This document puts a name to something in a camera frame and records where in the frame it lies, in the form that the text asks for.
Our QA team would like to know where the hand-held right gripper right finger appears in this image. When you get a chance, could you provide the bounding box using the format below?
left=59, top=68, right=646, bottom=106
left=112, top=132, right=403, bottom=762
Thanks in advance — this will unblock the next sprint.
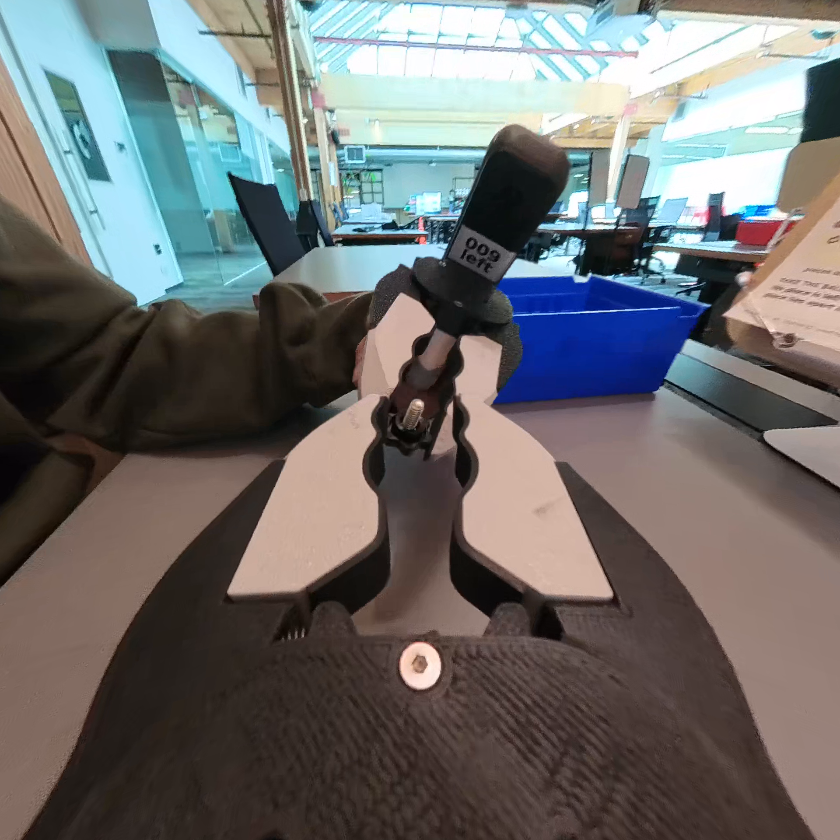
left=450, top=395, right=614, bottom=618

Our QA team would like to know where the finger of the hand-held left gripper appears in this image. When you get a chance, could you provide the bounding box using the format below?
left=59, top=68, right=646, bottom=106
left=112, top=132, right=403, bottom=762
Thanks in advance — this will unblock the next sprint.
left=357, top=292, right=435, bottom=403
left=425, top=333, right=506, bottom=462

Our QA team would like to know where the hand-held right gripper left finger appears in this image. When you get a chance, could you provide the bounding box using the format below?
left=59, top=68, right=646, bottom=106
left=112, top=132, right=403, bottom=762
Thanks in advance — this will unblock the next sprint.
left=227, top=394, right=389, bottom=613

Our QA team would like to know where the black knob screw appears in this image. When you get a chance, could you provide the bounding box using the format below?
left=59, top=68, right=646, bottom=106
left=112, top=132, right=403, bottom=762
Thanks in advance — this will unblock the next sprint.
left=382, top=397, right=439, bottom=458

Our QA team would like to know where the person's left forearm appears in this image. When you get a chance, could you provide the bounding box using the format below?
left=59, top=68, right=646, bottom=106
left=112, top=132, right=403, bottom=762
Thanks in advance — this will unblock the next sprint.
left=0, top=197, right=376, bottom=455

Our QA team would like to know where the blue plastic bin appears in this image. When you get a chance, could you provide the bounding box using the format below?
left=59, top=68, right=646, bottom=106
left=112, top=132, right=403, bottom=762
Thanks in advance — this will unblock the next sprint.
left=491, top=274, right=711, bottom=405

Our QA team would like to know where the black office chair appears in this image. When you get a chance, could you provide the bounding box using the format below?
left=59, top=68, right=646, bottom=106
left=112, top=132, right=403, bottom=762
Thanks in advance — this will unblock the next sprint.
left=227, top=172, right=311, bottom=278
left=295, top=199, right=337, bottom=250

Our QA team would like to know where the red storage bin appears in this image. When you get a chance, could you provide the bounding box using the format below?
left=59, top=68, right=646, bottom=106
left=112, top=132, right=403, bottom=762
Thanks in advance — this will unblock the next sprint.
left=734, top=220, right=798, bottom=248

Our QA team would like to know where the printed instruction sheet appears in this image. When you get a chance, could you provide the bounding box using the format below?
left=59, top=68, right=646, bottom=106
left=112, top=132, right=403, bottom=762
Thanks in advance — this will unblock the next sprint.
left=722, top=197, right=840, bottom=353

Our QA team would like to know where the wooden post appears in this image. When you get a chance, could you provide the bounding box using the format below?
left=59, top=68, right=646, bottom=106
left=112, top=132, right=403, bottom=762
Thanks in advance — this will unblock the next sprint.
left=266, top=0, right=316, bottom=204

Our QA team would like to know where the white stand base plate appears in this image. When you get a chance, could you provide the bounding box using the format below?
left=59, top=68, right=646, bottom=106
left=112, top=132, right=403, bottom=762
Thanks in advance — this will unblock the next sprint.
left=763, top=425, right=840, bottom=491

